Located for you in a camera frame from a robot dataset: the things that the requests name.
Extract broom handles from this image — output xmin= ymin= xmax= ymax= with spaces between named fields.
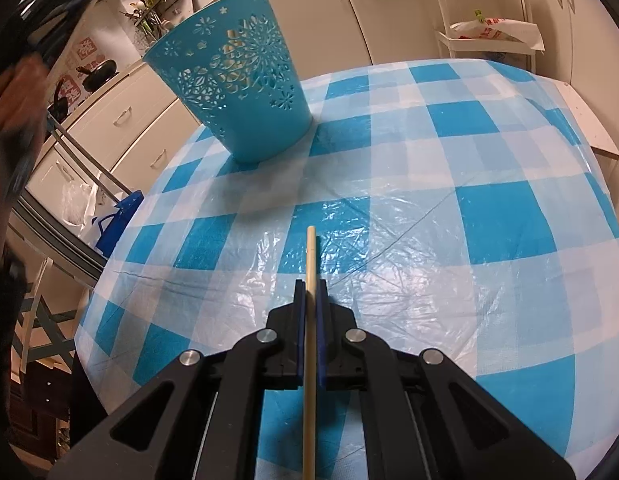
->
xmin=46 ymin=112 xmax=133 ymax=204

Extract white red plastic bag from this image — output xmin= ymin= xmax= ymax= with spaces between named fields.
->
xmin=451 ymin=18 xmax=545 ymax=51

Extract cream kitchen cabinet run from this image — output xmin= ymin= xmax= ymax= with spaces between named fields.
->
xmin=52 ymin=0 xmax=619 ymax=209

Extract black frying pan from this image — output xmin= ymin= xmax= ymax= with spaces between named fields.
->
xmin=76 ymin=60 xmax=118 ymax=93

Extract person's left hand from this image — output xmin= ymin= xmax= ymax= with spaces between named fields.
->
xmin=0 ymin=54 xmax=47 ymax=263

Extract blue checkered plastic tablecloth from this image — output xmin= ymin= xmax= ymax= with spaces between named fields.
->
xmin=75 ymin=60 xmax=619 ymax=478

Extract blue shopping bag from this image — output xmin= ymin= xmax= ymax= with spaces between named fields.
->
xmin=92 ymin=190 xmax=145 ymax=258

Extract turquoise perforated plastic basket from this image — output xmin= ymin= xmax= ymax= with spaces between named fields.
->
xmin=144 ymin=0 xmax=311 ymax=162

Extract wooden chopstick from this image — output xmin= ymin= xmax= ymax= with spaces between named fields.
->
xmin=302 ymin=226 xmax=317 ymax=480

